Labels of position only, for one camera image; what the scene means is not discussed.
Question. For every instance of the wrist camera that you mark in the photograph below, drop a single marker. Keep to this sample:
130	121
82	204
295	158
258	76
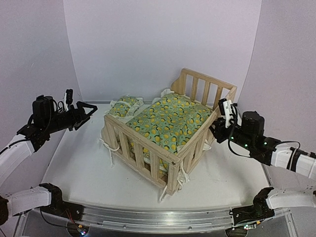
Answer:
228	111
68	99

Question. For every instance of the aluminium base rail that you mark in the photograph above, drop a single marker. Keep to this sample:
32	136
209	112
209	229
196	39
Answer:
92	221

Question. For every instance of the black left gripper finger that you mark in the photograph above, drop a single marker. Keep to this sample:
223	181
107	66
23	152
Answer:
79	121
81	106

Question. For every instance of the wooden pet bed frame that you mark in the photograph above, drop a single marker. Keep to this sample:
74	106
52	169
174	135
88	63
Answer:
204	89

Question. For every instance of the small lemon print pillow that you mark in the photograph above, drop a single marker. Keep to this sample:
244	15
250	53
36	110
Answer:
125	107

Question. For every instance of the lemon print bed cushion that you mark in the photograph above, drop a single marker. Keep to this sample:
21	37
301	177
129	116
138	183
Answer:
164	141

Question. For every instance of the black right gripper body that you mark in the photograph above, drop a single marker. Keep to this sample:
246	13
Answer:
243	140

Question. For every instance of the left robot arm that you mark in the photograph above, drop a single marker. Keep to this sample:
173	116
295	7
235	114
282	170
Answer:
21	161

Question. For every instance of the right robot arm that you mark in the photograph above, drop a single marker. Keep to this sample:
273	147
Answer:
293	171

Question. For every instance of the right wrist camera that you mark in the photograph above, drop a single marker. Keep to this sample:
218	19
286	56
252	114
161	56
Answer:
228	111

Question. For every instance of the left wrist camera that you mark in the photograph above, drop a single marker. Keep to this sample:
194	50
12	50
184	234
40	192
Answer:
68	99

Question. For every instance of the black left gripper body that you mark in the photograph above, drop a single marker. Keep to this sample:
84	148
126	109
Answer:
54	125

